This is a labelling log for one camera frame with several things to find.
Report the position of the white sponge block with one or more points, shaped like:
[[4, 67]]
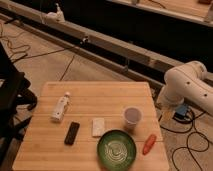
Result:
[[98, 127]]

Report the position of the long metal rail beam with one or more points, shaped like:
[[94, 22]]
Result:
[[153, 41]]

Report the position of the translucent plastic cup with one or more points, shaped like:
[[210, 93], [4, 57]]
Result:
[[132, 117]]

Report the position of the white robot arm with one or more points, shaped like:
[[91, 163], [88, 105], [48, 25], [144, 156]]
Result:
[[187, 81]]

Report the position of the orange toy carrot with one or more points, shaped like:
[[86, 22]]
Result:
[[149, 144]]

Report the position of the black remote control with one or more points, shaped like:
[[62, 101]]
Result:
[[71, 134]]

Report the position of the blue power box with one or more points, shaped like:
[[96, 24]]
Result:
[[181, 112]]

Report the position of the black office chair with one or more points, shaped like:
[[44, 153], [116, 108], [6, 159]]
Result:
[[13, 92]]

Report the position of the green ceramic bowl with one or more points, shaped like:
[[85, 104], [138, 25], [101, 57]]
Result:
[[116, 150]]

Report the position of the white plastic bottle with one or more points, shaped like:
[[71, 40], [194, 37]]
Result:
[[60, 108]]

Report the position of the white object on rail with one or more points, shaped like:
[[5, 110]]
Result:
[[57, 16]]

